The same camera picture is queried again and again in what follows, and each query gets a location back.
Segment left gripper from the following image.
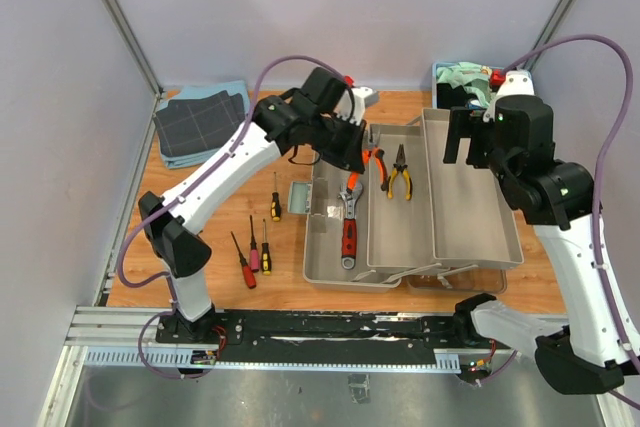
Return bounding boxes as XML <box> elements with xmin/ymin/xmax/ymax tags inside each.
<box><xmin>309</xmin><ymin>111</ymin><xmax>367</xmax><ymax>173</ymax></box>

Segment orange handled pliers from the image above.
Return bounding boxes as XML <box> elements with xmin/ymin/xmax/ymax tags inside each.
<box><xmin>346</xmin><ymin>130</ymin><xmax>389</xmax><ymax>194</ymax></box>

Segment yellow handled pliers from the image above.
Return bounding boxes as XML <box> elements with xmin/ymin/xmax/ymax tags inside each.
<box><xmin>385</xmin><ymin>143</ymin><xmax>414</xmax><ymax>201</ymax></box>

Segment red handled adjustable wrench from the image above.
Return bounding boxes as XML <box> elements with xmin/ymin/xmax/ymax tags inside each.
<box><xmin>339</xmin><ymin>173</ymin><xmax>363</xmax><ymax>270</ymax></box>

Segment short yellow black screwdriver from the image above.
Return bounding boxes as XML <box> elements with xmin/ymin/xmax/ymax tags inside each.
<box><xmin>270</xmin><ymin>172</ymin><xmax>282</xmax><ymax>222</ymax></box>

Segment grey plastic tool box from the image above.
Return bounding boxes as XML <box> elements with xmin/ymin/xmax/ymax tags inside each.
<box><xmin>301</xmin><ymin>108</ymin><xmax>524</xmax><ymax>292</ymax></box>

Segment long yellow black screwdriver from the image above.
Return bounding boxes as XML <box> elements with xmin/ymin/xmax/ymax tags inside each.
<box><xmin>261</xmin><ymin>220</ymin><xmax>272</xmax><ymax>275</ymax></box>

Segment pink handled screwdriver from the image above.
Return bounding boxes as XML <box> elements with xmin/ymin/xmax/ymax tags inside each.
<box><xmin>249</xmin><ymin>215</ymin><xmax>260</xmax><ymax>273</ymax></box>

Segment red handled screwdriver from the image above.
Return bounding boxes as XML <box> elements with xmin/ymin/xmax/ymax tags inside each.
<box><xmin>231</xmin><ymin>232</ymin><xmax>257</xmax><ymax>289</ymax></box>

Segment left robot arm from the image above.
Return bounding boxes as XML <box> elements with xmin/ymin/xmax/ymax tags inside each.
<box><xmin>139</xmin><ymin>67</ymin><xmax>376</xmax><ymax>343</ymax></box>

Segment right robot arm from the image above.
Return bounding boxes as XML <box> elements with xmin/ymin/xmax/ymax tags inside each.
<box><xmin>443</xmin><ymin>95</ymin><xmax>639</xmax><ymax>395</ymax></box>

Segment black cloth in basket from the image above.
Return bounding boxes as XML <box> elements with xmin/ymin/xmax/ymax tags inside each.
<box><xmin>436</xmin><ymin>83</ymin><xmax>477</xmax><ymax>109</ymax></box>

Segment green cloth in basket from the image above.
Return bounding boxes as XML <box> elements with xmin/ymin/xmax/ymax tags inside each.
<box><xmin>436</xmin><ymin>62</ymin><xmax>494</xmax><ymax>106</ymax></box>

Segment blue plastic basket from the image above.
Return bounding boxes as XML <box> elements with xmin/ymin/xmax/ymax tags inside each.
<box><xmin>432</xmin><ymin>61</ymin><xmax>535</xmax><ymax>110</ymax></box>

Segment light blue folded cloth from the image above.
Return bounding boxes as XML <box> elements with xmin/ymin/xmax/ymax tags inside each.
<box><xmin>154</xmin><ymin>80</ymin><xmax>249</xmax><ymax>169</ymax></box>

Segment dark grey checked cloth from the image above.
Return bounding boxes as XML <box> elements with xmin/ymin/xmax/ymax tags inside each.
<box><xmin>154</xmin><ymin>91</ymin><xmax>245</xmax><ymax>158</ymax></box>

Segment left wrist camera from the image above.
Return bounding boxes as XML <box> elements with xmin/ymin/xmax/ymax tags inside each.
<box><xmin>344</xmin><ymin>83</ymin><xmax>379</xmax><ymax>124</ymax></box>

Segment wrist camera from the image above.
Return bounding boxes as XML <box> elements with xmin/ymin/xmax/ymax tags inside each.
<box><xmin>483</xmin><ymin>69</ymin><xmax>535</xmax><ymax>122</ymax></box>
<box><xmin>344</xmin><ymin>83</ymin><xmax>379</xmax><ymax>124</ymax></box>

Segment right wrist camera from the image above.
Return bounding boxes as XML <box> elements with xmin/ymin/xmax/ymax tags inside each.
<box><xmin>483</xmin><ymin>69</ymin><xmax>535</xmax><ymax>122</ymax></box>

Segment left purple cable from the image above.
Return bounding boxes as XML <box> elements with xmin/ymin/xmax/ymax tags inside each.
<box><xmin>115</xmin><ymin>54</ymin><xmax>351</xmax><ymax>411</ymax></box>

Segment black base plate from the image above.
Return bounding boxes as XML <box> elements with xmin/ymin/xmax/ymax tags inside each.
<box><xmin>155</xmin><ymin>310</ymin><xmax>491</xmax><ymax>370</ymax></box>

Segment aluminium frame rail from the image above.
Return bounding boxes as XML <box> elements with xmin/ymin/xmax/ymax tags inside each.
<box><xmin>38</xmin><ymin>307</ymin><xmax>639</xmax><ymax>426</ymax></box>

